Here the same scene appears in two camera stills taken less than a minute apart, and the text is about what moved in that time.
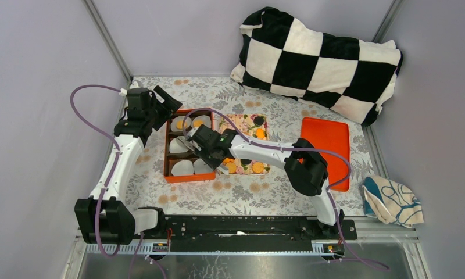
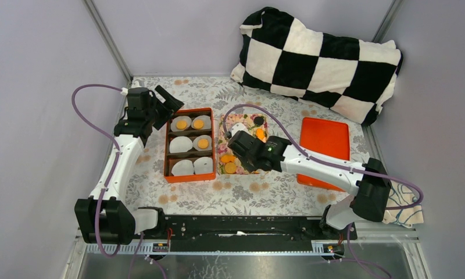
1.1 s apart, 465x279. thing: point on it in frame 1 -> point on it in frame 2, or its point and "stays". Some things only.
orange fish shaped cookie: (260, 133) stays
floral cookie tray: (253, 126) stays
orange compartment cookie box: (182, 164) stays
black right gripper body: (209, 158) -> (249, 163)
